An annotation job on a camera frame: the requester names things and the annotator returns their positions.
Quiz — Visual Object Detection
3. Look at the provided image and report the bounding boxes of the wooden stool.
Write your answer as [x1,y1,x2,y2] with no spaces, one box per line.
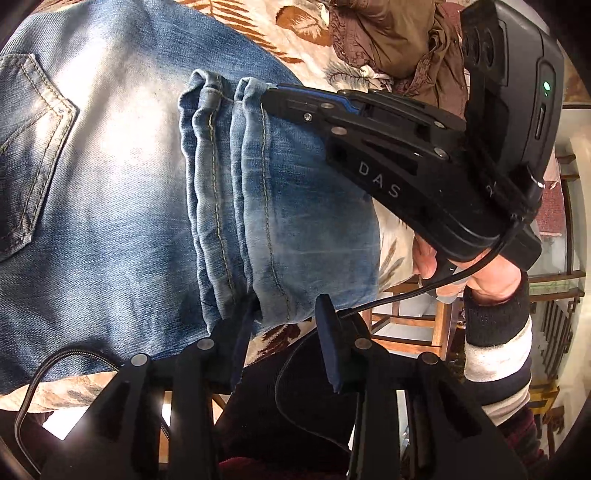
[361,294,463,360]

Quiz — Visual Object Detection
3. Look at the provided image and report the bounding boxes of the striped right sleeve forearm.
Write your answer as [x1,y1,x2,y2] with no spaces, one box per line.
[464,274,533,426]

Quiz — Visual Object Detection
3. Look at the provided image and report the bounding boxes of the person right hand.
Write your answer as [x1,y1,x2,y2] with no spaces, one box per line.
[411,234,523,308]

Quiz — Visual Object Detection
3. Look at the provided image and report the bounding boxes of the brown jacket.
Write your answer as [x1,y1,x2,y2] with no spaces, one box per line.
[329,0,469,118]

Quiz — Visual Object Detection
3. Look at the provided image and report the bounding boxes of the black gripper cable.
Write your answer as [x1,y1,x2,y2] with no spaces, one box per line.
[13,216,525,476]

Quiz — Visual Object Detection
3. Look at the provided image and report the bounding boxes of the leaf pattern fleece blanket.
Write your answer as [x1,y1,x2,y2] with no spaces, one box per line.
[0,0,417,414]

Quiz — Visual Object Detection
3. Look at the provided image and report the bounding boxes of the light blue denim jeans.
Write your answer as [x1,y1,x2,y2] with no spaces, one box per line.
[0,0,382,395]

